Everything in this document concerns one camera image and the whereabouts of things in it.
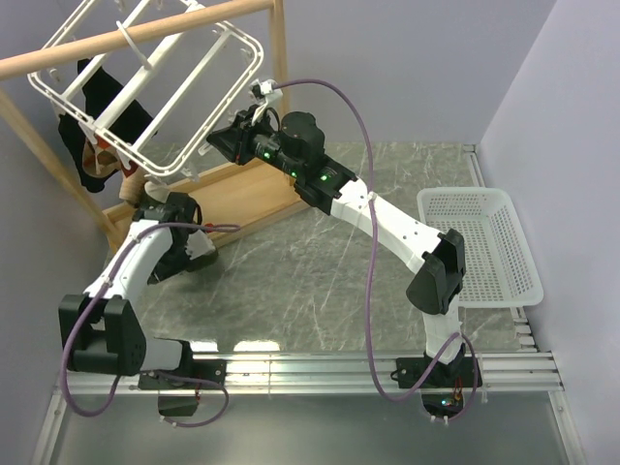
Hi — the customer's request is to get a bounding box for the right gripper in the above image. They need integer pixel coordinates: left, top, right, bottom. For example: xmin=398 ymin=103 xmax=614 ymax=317
xmin=206 ymin=106 xmax=303 ymax=181

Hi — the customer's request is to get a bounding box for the white plastic clip hanger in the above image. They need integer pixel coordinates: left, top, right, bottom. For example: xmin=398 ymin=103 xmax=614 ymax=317
xmin=28 ymin=20 xmax=264 ymax=181

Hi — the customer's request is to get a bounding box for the patterned striped underwear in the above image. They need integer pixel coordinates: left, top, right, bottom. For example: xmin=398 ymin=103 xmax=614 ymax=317
xmin=81 ymin=137 xmax=146 ymax=206

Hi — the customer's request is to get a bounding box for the olive green underwear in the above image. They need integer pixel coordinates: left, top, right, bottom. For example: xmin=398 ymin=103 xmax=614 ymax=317
xmin=141 ymin=181 xmax=218 ymax=285

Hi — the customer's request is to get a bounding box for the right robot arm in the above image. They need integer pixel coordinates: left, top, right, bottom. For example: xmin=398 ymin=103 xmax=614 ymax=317
xmin=206 ymin=111 xmax=466 ymax=388

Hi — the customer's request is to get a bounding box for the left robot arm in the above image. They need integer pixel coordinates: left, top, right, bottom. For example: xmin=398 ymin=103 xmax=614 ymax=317
xmin=58 ymin=193 xmax=239 ymax=389

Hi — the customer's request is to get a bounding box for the black hanging garment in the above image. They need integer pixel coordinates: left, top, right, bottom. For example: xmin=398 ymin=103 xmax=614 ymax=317
xmin=57 ymin=68 xmax=152 ymax=193

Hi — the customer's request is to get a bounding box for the white plastic basket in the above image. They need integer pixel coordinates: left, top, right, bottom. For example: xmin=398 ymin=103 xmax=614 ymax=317
xmin=417 ymin=187 xmax=543 ymax=309

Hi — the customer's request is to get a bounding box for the wooden drying rack frame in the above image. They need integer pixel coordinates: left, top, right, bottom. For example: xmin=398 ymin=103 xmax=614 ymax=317
xmin=1 ymin=1 xmax=304 ymax=248

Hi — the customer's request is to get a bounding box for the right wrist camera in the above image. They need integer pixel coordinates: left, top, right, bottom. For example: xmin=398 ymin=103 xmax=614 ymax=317
xmin=250 ymin=78 xmax=283 ymax=114

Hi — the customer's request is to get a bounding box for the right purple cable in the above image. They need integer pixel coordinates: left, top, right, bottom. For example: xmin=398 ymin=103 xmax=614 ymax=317
xmin=273 ymin=78 xmax=483 ymax=425

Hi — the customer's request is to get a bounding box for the aluminium mounting rail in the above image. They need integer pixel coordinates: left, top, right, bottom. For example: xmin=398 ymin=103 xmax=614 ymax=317
xmin=33 ymin=353 xmax=580 ymax=464

